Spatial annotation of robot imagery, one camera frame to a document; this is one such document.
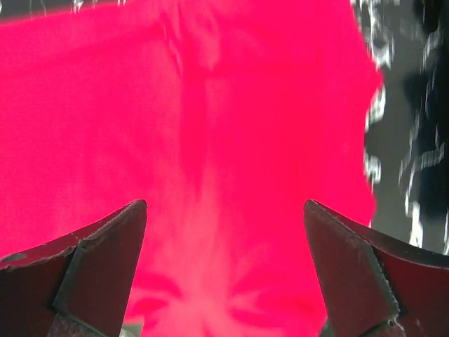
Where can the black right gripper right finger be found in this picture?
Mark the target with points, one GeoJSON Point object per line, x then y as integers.
{"type": "Point", "coordinates": [373, 284]}

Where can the red t shirt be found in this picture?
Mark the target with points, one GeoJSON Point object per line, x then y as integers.
{"type": "Point", "coordinates": [225, 116]}

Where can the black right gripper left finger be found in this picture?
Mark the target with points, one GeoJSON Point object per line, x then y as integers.
{"type": "Point", "coordinates": [78, 284]}

